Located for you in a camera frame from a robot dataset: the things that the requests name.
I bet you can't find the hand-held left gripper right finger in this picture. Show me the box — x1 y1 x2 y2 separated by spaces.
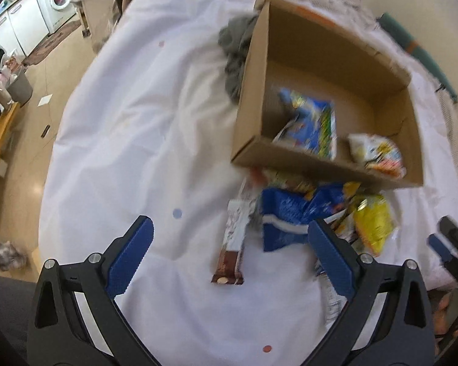
307 218 436 366

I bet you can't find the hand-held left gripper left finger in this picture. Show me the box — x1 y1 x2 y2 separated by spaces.
27 215 165 366

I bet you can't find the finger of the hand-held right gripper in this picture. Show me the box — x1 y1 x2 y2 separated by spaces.
438 215 458 254
427 234 458 265

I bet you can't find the white printed snack packet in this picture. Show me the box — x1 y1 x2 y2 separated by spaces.
315 259 348 328

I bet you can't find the yellow snack bag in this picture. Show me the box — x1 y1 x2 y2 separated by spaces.
336 194 399 258

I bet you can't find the blue snack bag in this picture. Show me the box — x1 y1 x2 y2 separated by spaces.
260 182 361 252

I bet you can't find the brown chocolate bar packet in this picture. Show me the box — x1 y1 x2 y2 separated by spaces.
212 187 261 286

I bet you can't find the white red snack packet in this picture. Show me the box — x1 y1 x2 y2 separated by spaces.
347 133 407 179

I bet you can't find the blue green snack packet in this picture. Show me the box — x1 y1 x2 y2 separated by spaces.
273 88 338 161

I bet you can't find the brown cardboard box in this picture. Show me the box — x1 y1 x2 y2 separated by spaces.
231 0 424 191

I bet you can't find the white printed bedsheet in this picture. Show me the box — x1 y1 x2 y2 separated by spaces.
38 0 458 366

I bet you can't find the grey fluffy slipper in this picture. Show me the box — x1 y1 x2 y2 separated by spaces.
0 235 28 273

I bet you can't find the dark cloth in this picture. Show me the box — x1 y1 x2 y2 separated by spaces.
0 272 39 366

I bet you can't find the teal bolster cushion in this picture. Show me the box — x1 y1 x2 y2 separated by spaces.
378 13 458 103

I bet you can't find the grey waste bin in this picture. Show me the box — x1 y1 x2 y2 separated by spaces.
5 70 34 107

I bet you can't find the grey cloth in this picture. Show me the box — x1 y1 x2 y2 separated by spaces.
217 13 260 104

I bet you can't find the patterned floor rug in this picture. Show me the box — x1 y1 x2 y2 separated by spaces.
23 19 82 67

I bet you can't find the white cabinet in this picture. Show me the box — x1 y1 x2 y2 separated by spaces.
0 0 50 58

